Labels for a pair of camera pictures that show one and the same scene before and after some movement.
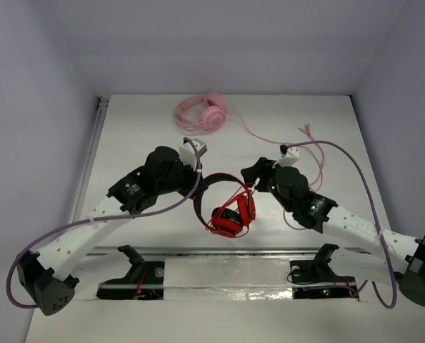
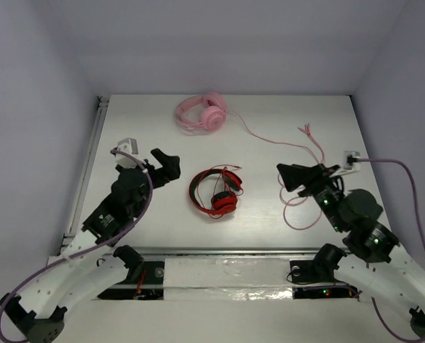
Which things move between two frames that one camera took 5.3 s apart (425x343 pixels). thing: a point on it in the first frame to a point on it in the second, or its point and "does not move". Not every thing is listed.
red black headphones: (238, 216) to (223, 202)
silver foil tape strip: (228, 279) does not move
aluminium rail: (231, 251) does not move
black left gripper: (193, 182) to (155, 173)
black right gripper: (263, 168) to (309, 176)
